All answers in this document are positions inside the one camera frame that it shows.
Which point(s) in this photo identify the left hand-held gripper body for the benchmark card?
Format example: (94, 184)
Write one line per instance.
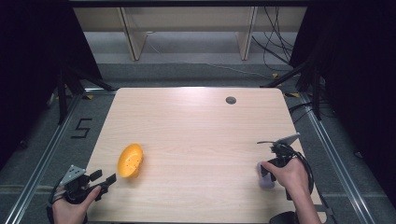
(75, 186)

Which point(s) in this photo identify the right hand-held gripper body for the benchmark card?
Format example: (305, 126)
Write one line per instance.
(281, 152)

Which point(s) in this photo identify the pale purple soft object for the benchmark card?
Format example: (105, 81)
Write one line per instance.
(265, 182)

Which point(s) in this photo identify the orange plastic perforated bowl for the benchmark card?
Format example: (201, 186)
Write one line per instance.
(130, 160)

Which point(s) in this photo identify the person's right hand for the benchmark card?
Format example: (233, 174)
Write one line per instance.
(288, 177)

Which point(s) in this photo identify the person's left hand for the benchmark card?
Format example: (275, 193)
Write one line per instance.
(70, 210)

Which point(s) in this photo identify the black rounded seat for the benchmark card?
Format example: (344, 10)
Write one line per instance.
(284, 218)

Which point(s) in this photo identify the black metal stand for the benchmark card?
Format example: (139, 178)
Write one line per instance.
(314, 87)
(62, 93)

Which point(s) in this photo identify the black curtain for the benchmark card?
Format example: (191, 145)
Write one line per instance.
(34, 62)
(358, 77)

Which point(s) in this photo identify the light wooden shelf unit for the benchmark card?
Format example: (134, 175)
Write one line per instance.
(186, 21)

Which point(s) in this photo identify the aluminium floor rail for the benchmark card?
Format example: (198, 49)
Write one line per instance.
(46, 155)
(336, 155)

